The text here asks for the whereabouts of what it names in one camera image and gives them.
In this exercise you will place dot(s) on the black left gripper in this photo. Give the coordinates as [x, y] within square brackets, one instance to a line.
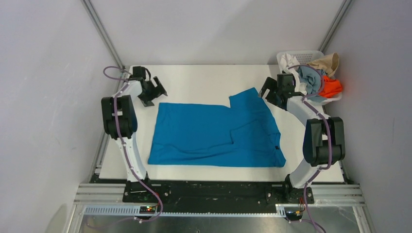
[158, 90]

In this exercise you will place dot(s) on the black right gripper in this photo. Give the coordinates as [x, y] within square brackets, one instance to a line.
[270, 83]

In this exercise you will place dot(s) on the bright blue t-shirt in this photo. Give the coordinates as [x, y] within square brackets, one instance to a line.
[243, 134]

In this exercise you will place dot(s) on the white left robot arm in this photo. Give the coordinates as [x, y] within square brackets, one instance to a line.
[120, 119]

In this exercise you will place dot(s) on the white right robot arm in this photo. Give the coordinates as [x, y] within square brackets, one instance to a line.
[324, 142]

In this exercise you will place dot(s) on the white crumpled t-shirt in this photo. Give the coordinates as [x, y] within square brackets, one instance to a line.
[289, 64]

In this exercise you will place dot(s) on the white plastic laundry basket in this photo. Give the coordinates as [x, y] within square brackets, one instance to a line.
[303, 56]

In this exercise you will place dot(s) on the grey-blue crumpled t-shirt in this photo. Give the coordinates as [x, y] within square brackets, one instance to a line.
[311, 78]

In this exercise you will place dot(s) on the orange crumpled t-shirt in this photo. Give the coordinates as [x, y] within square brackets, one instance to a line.
[331, 87]

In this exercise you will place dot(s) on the beige crumpled t-shirt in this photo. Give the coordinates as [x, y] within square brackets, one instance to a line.
[329, 64]

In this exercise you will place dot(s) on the left controller board with LEDs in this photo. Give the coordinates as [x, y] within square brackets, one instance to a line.
[147, 210]

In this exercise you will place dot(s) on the right controller board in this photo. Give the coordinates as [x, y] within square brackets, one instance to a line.
[292, 216]

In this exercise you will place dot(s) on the aluminium left corner post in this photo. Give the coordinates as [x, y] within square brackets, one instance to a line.
[101, 30]

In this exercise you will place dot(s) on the aluminium corner post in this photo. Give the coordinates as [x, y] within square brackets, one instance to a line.
[337, 20]
[101, 30]

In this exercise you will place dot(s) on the aluminium right corner post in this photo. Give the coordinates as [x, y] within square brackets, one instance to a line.
[337, 20]

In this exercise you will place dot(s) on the aluminium front frame rail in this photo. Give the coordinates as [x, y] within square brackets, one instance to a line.
[338, 207]

